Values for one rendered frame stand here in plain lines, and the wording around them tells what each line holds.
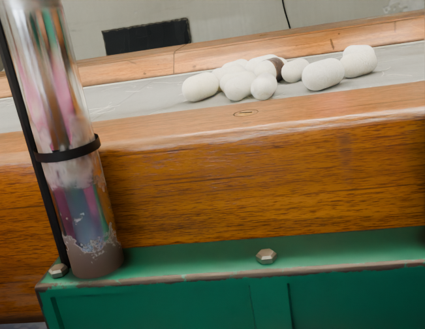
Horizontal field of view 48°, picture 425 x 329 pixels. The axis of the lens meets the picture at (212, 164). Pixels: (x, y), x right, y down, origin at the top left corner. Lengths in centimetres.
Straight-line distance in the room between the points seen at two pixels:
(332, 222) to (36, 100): 13
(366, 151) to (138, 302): 11
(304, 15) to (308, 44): 192
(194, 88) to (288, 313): 23
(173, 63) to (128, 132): 36
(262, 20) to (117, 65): 191
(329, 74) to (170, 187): 19
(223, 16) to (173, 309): 230
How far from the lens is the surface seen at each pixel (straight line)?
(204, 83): 39
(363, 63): 40
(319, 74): 36
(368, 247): 20
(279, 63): 42
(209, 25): 248
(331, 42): 56
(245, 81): 37
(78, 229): 20
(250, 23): 247
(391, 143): 21
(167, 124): 23
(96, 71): 61
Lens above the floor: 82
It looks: 19 degrees down
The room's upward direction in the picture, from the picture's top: 9 degrees counter-clockwise
